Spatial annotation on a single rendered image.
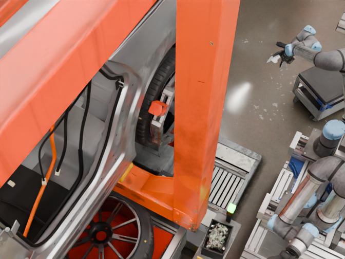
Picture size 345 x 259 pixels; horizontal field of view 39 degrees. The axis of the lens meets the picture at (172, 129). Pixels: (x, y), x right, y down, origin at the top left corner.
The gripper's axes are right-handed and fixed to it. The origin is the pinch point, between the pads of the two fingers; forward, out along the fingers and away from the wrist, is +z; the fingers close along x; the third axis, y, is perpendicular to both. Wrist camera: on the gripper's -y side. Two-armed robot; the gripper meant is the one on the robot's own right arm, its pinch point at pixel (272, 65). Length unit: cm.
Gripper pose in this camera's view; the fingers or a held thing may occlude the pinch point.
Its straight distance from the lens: 341.1
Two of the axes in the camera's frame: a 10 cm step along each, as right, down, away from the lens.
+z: -5.9, 6.4, 5.0
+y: 3.4, 7.6, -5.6
